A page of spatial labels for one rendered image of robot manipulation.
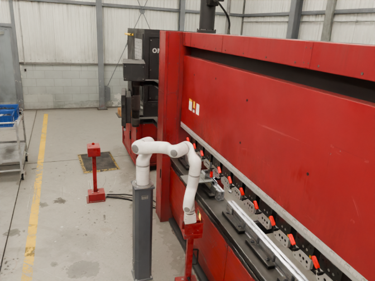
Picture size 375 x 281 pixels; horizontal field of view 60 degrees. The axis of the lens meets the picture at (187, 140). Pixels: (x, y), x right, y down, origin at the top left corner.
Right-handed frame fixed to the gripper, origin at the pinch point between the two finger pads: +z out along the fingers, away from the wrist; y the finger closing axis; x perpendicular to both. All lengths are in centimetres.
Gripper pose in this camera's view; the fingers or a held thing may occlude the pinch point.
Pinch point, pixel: (190, 227)
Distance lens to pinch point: 284.9
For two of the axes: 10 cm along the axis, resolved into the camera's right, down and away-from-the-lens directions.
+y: -9.8, 1.0, -1.9
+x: 2.1, 3.3, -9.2
